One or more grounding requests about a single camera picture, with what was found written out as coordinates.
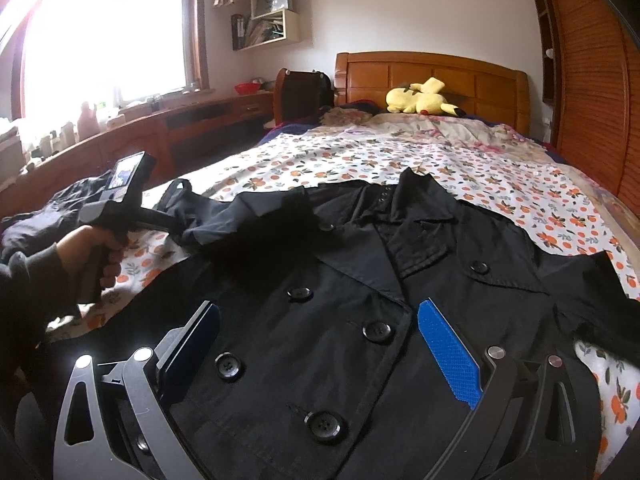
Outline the black trench coat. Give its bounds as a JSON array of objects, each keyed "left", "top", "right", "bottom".
[{"left": 52, "top": 170, "right": 639, "bottom": 479}]

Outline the left forearm grey sleeve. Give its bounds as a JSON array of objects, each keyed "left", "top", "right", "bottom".
[{"left": 1, "top": 245, "right": 78, "bottom": 375}]

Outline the folded black clothes pile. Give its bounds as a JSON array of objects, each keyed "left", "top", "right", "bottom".
[{"left": 1, "top": 170, "right": 112, "bottom": 263}]

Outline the left hand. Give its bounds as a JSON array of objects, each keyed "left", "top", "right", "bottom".
[{"left": 55, "top": 226, "right": 125, "bottom": 289}]

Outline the pink bottle on sill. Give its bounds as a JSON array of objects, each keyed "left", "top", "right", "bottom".
[{"left": 77, "top": 102, "right": 101, "bottom": 141}]

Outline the wooden desk counter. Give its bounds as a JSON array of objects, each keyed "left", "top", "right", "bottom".
[{"left": 1, "top": 92, "right": 272, "bottom": 217}]

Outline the red bowl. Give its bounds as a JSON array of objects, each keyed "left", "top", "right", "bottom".
[{"left": 234, "top": 81, "right": 262, "bottom": 96}]

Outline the window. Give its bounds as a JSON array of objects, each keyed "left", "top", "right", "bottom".
[{"left": 1, "top": 0, "right": 209, "bottom": 124}]

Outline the orange floral bed sheet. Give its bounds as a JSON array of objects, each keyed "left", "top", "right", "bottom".
[{"left": 48, "top": 114, "right": 639, "bottom": 479}]

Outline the dark backpack on chair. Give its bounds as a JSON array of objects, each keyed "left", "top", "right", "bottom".
[{"left": 273, "top": 68, "right": 334, "bottom": 125}]

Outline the yellow Pikachu plush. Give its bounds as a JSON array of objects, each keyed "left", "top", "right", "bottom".
[{"left": 386, "top": 77, "right": 466, "bottom": 117}]

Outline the wooden headboard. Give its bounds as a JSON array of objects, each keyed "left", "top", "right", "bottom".
[{"left": 333, "top": 51, "right": 532, "bottom": 137}]

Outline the wooden louvered wardrobe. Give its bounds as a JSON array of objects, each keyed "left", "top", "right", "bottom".
[{"left": 534, "top": 0, "right": 639, "bottom": 214}]

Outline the white wall shelf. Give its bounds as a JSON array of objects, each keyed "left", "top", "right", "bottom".
[{"left": 231, "top": 0, "right": 302, "bottom": 52}]

